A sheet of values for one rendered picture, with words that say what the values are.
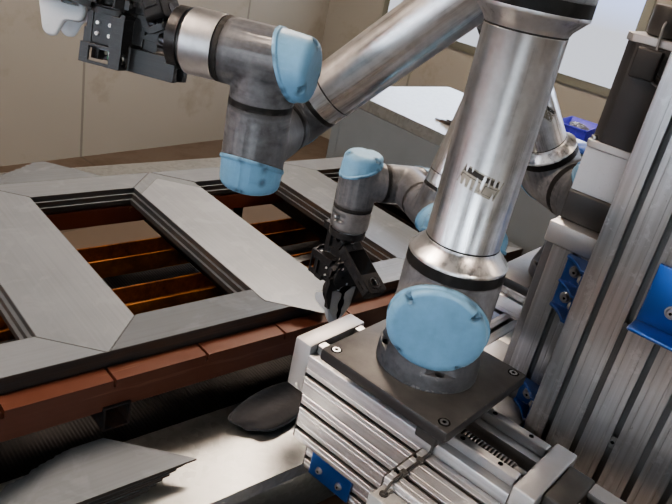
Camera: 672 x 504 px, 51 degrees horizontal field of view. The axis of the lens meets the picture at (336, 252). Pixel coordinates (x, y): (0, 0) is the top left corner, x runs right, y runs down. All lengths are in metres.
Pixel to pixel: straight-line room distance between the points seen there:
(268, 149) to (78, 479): 0.67
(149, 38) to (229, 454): 0.79
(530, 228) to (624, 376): 1.07
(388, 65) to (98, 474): 0.79
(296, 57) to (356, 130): 1.76
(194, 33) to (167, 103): 3.97
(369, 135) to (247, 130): 1.69
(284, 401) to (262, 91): 0.80
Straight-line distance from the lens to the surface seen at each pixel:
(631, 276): 1.01
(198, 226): 1.74
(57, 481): 1.24
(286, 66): 0.77
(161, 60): 0.85
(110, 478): 1.24
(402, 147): 2.36
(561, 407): 1.11
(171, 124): 4.84
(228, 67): 0.80
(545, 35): 0.72
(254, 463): 1.34
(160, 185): 1.96
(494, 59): 0.72
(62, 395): 1.23
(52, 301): 1.41
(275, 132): 0.81
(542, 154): 1.43
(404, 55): 0.87
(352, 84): 0.89
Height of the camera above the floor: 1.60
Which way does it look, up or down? 25 degrees down
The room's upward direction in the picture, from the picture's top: 12 degrees clockwise
